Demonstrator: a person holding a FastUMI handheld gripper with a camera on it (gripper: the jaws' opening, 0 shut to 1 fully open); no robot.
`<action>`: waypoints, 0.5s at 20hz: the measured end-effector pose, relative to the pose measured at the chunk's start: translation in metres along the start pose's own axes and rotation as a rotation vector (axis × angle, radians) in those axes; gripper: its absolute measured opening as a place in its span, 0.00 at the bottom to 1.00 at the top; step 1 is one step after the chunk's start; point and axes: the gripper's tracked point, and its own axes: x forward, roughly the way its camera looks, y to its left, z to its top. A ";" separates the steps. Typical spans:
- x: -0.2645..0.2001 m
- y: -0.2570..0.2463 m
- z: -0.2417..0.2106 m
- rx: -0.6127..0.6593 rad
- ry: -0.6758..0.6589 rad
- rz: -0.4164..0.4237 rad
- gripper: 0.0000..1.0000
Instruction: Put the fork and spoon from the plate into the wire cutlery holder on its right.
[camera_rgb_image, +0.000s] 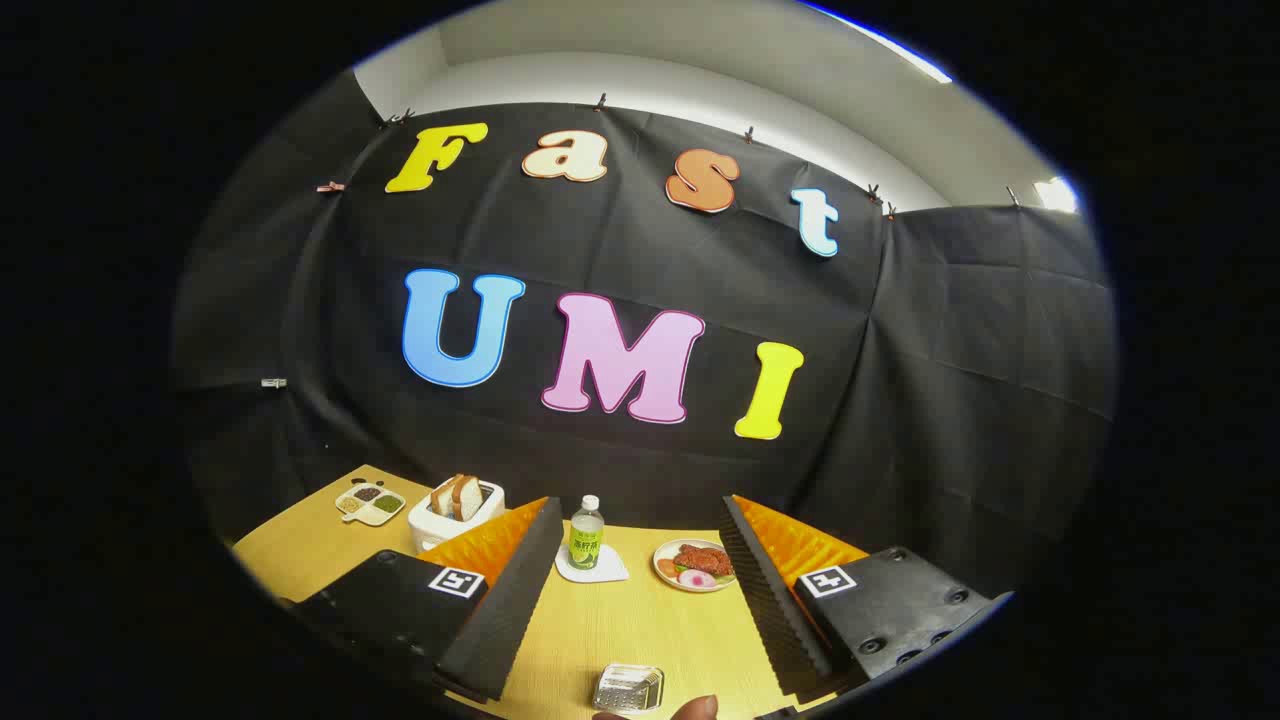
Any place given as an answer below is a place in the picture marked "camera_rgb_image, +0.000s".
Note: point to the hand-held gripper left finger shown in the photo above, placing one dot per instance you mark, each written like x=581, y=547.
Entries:
x=510, y=600

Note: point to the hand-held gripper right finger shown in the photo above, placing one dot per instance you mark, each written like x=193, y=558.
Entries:
x=770, y=600

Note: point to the white food plate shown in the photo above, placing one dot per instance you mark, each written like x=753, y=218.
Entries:
x=725, y=582

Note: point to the pink round food slice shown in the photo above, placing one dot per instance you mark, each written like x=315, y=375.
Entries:
x=697, y=578

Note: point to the fried meat pieces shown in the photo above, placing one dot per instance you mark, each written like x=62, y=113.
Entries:
x=705, y=557

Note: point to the green label drink bottle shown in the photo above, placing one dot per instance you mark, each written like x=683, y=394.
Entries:
x=586, y=540

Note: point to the white coaster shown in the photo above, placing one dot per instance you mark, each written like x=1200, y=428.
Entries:
x=612, y=572

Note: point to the white toaster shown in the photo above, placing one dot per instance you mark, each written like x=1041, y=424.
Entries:
x=430, y=528

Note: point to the toast bread slice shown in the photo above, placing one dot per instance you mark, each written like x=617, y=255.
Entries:
x=470, y=498
x=444, y=498

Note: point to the white divided condiment dish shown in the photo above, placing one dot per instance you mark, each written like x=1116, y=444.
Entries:
x=370, y=503

